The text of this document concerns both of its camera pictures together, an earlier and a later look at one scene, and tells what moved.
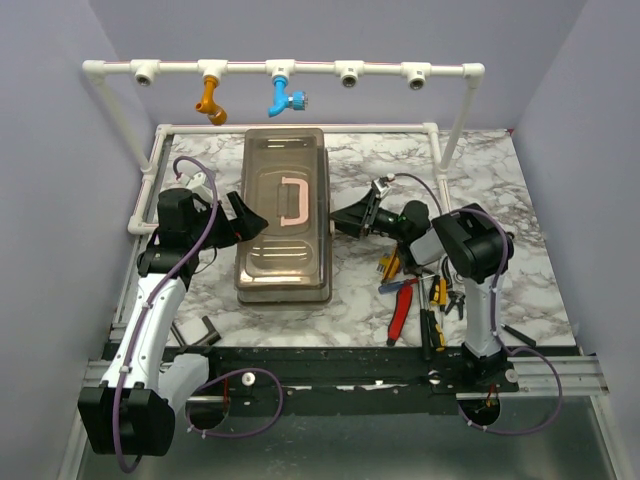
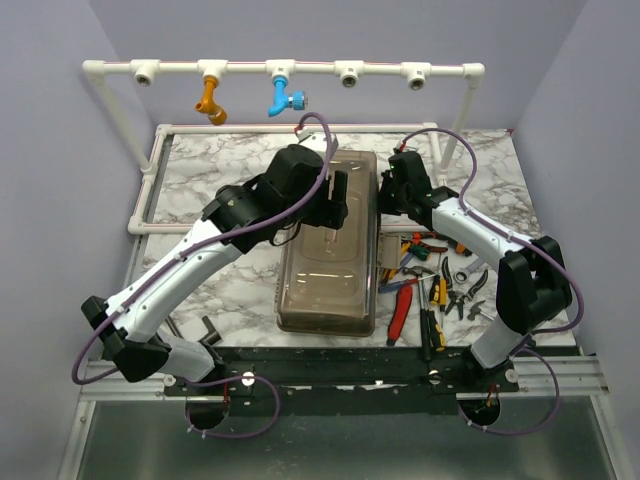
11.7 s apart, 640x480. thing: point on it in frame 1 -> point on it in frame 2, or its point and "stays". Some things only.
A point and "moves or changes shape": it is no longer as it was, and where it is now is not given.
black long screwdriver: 424,324 stays
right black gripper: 359,218 -> 383,207
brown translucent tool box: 286,174 moves or changes shape
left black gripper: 245,227 -> 330,212
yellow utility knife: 443,291 stays
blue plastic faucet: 296,100 stays
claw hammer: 421,272 stays
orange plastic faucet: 216,114 stays
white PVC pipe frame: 349,73 stays
